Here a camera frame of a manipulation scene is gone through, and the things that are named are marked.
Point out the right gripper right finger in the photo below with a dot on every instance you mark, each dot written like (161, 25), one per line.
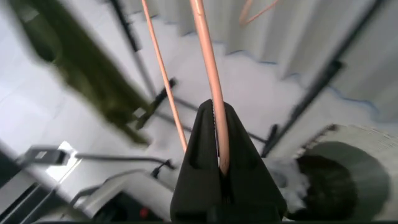
(252, 186)

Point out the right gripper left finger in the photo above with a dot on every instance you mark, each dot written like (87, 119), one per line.
(196, 186)

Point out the green long-sleeved shirt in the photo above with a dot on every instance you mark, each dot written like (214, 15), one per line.
(87, 71)

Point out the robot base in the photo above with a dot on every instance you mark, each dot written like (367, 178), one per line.
(130, 193)

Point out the black clothes rack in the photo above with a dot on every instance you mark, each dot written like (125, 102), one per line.
(311, 93)

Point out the white laundry basket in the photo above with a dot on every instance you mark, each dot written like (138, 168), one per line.
(367, 137)

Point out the white curtain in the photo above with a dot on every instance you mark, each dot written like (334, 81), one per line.
(295, 31)

